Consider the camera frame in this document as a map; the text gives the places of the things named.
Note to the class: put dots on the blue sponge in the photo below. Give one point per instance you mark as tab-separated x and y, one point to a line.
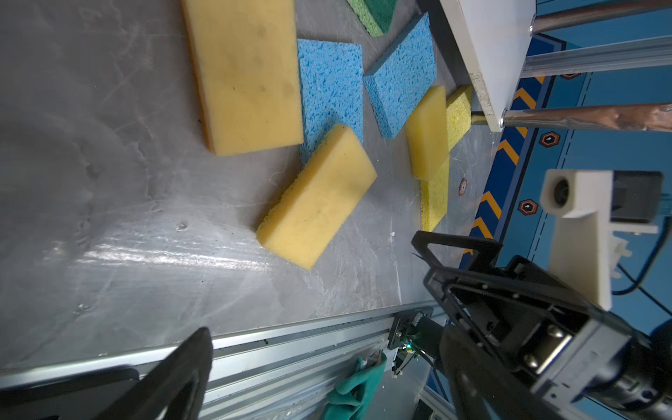
331	86
401	77

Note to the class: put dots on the green rubber glove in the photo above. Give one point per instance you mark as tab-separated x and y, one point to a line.
351	397

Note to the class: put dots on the white two-tier shelf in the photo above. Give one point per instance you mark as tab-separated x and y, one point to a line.
494	37

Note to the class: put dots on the small circuit board right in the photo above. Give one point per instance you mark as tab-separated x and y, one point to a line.
418	335

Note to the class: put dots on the thick yellow sponge centre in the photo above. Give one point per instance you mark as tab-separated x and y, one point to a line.
426	132

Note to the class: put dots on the yellow-green sponge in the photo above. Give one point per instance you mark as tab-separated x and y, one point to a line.
434	198
458	114

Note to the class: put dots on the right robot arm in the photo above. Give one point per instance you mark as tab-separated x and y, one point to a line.
657	365

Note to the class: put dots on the yellow foam sponge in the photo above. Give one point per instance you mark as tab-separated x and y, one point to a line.
247	69
315	206

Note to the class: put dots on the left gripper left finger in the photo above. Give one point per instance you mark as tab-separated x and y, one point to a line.
174	389

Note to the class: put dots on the red round floor sticker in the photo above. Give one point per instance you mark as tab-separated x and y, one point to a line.
462	187

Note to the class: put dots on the yellow foam sponge left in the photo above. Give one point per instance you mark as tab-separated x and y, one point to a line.
247	69

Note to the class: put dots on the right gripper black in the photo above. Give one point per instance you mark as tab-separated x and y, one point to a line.
562	345

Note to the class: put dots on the yellow foam sponge middle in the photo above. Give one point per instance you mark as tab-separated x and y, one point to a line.
315	206

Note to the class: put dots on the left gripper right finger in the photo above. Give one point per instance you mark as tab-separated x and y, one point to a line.
481	388

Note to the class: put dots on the green scouring sponge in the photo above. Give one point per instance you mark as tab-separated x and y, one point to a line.
375	15

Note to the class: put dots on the yellow-green sponge lower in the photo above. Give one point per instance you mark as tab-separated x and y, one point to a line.
434	198

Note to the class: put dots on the blue sponge upper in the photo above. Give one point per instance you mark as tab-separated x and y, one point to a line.
401	77

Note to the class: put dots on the blue sponge lower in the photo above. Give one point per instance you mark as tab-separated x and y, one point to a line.
331	86

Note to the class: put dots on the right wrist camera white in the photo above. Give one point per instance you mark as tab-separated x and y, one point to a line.
589	208

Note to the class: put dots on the yellow-green sponge upper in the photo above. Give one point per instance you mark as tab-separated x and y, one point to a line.
458	114

